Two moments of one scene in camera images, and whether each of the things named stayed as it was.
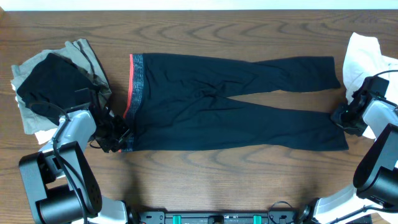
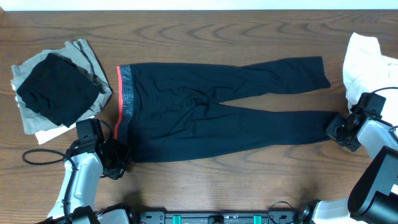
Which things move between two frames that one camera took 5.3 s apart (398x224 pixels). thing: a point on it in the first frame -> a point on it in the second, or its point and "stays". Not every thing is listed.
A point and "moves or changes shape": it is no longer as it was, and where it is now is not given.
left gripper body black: x=115 y=135 -> x=116 y=158
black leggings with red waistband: x=178 y=102 moves or changes shape
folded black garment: x=50 y=87 stays
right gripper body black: x=349 y=121 -> x=336 y=129
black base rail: x=224 y=217 stays
